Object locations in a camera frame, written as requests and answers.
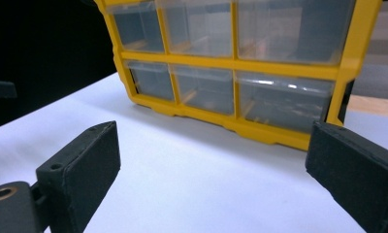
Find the grid of clear drawers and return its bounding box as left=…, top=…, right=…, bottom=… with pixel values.
left=106, top=0, right=356, bottom=134

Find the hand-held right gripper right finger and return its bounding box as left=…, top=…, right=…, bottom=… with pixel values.
left=305, top=120, right=388, bottom=233

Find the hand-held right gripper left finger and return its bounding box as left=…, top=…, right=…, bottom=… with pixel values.
left=36, top=120, right=122, bottom=233

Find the black curtain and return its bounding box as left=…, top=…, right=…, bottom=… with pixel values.
left=0, top=0, right=118, bottom=131

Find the black metal stand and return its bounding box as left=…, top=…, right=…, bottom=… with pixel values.
left=0, top=81, right=17, bottom=99

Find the yellow black organizer cabinet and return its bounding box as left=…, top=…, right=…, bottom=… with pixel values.
left=94, top=0, right=384, bottom=151

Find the light wooden table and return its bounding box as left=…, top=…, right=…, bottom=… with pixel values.
left=346, top=94, right=388, bottom=118

